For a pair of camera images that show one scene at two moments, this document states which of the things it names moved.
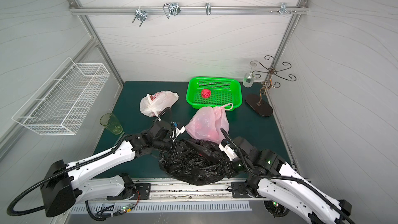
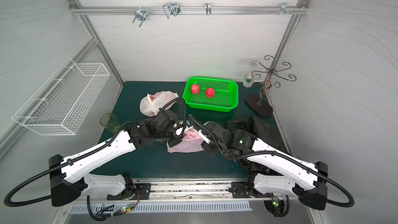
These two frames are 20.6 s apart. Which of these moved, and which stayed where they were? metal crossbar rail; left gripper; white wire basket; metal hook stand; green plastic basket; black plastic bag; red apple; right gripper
Moved: right gripper; black plastic bag; left gripper; red apple
Stayed: green plastic basket; metal crossbar rail; metal hook stand; white wire basket
